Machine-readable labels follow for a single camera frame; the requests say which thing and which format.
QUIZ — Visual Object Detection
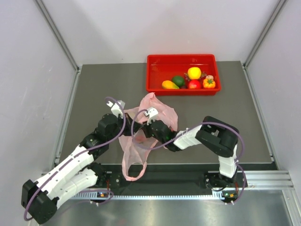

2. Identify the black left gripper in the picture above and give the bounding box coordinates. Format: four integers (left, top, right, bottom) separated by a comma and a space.
107, 113, 143, 143

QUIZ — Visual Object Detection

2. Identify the red chili pepper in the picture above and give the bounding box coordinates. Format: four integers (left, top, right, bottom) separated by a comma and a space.
135, 135, 147, 144

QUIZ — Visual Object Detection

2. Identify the pink plastic bag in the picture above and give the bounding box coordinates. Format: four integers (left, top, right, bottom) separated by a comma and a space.
119, 92, 178, 181

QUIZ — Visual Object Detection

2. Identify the fruit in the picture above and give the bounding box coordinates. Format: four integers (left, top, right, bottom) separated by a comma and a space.
187, 67, 202, 80

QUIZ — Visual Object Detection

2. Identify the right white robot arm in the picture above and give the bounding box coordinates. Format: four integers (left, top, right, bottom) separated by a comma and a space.
142, 116, 239, 188

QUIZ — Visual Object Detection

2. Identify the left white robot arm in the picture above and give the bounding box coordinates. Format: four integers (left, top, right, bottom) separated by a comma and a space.
21, 113, 132, 224

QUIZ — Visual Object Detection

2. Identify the yellow mango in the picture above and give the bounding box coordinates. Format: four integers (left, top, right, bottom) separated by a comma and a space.
161, 80, 179, 89

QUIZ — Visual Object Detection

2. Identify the green avocado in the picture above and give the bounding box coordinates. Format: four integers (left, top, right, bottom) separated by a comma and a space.
172, 76, 185, 87

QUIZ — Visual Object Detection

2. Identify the red apple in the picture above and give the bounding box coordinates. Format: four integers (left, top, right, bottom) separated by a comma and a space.
188, 80, 202, 89

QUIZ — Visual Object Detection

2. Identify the red plastic tray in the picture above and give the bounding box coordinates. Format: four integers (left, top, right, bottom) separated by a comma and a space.
146, 54, 222, 96

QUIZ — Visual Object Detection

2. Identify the orange bell pepper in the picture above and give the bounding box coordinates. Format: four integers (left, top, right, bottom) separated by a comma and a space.
203, 79, 216, 89

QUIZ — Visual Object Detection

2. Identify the purple grape bunch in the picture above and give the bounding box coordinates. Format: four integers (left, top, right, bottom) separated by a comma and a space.
184, 73, 207, 81

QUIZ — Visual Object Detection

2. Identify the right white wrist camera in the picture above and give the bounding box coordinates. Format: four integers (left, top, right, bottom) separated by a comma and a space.
144, 107, 158, 125

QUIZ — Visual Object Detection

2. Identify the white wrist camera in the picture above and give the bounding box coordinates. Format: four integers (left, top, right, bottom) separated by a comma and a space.
144, 107, 158, 125
106, 100, 125, 119

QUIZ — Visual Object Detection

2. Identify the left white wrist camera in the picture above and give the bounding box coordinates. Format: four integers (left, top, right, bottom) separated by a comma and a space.
106, 100, 125, 119

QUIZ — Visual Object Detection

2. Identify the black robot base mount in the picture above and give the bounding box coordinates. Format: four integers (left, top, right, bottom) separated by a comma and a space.
95, 164, 243, 195

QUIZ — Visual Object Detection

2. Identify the grey slotted cable duct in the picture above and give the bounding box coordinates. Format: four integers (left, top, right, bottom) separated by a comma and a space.
71, 190, 225, 200

